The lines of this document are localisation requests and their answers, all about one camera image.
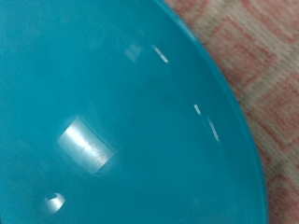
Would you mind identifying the blue plastic plate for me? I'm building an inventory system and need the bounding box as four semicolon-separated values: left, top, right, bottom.
0;0;269;224

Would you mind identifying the pink checkered cloth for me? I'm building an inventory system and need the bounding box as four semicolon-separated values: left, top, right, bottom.
164;0;299;224

